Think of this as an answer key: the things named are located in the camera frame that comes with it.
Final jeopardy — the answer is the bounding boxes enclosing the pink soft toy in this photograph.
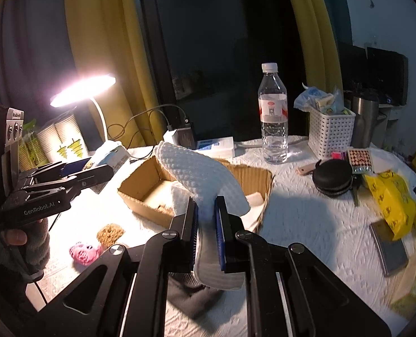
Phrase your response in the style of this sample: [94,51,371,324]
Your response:
[69,242,103,266]

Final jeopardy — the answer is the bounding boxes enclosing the snack packets in basket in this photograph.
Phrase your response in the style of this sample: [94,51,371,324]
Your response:
[293,85,348,116]

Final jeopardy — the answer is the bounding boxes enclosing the paper box with pineapple print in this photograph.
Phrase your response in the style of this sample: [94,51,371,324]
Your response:
[19,112,88,171]

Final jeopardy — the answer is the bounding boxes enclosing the wooden handled tool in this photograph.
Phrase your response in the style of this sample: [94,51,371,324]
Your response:
[296,160,322,176]

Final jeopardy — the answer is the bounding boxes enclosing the grey patterned sock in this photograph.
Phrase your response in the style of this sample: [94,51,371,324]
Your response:
[167,272,223,320]

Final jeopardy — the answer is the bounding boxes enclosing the cardboard box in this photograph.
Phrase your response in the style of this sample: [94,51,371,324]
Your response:
[118,148,273,231]

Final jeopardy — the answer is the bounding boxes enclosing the steel thermos cup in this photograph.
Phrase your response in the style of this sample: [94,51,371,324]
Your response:
[351,94,379,148]

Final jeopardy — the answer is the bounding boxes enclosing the black monitor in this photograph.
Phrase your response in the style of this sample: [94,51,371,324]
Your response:
[338,42,408,106]

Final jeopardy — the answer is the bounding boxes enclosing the yellow plastic bag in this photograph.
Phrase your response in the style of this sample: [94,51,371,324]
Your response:
[363,170,416,241]

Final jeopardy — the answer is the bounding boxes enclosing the white desk lamp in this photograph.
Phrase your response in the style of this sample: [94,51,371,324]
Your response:
[50,74,117,142]

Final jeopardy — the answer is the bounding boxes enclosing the white charger block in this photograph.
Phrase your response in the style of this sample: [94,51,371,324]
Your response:
[163,129,179,145]

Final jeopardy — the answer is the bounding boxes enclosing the left hand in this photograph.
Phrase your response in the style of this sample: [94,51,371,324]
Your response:
[1,219,48,247]

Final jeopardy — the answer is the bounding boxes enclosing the white cloth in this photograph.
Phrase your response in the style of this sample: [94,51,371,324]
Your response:
[154,142,250,291]

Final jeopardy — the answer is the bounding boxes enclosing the white tissue in box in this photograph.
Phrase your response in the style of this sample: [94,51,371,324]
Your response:
[241,192,264,232]

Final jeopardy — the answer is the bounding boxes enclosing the white blue small box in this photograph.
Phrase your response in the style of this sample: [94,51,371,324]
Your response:
[195,136,235,159]

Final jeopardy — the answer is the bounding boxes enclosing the clear water bottle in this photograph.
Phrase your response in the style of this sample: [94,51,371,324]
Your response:
[258,62,288,164]

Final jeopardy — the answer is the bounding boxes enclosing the brown sponge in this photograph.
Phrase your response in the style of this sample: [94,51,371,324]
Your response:
[97,224,125,249]

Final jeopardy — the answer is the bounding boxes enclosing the black round zip case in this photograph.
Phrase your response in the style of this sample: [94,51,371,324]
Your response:
[312,159,353,198]

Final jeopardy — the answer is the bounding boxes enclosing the white plastic basket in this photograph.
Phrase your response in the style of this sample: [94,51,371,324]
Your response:
[308,108,356,159]

